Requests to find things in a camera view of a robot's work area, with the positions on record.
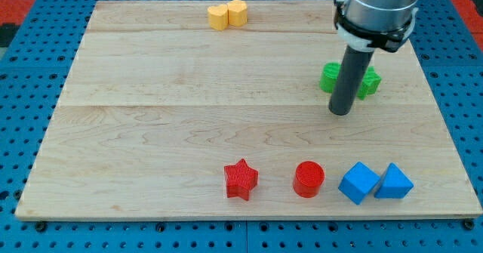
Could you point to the blue cube block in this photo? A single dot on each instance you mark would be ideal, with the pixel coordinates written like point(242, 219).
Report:
point(358, 182)

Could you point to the green star block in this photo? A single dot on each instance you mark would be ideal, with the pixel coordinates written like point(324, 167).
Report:
point(370, 83)

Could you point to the light wooden board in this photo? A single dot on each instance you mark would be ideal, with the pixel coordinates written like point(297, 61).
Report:
point(156, 103)

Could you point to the red circle block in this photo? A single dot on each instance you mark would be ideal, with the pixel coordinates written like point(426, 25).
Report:
point(308, 179)

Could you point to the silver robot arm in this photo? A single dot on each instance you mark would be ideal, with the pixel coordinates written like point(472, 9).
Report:
point(366, 25)

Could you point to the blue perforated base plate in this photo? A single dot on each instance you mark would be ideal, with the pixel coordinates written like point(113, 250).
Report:
point(34, 69)

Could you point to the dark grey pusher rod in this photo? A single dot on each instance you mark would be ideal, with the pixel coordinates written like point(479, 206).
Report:
point(352, 70)

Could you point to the red star block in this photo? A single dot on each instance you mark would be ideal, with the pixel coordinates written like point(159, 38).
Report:
point(240, 179)

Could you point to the yellow pentagon block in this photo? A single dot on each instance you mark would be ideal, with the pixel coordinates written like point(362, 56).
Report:
point(237, 12)

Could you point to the green circle block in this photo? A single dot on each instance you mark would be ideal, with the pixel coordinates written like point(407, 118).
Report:
point(329, 75)

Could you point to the yellow heart block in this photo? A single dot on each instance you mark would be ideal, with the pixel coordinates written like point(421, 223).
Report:
point(218, 17)

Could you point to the blue triangle block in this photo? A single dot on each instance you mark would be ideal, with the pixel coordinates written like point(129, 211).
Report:
point(394, 184)

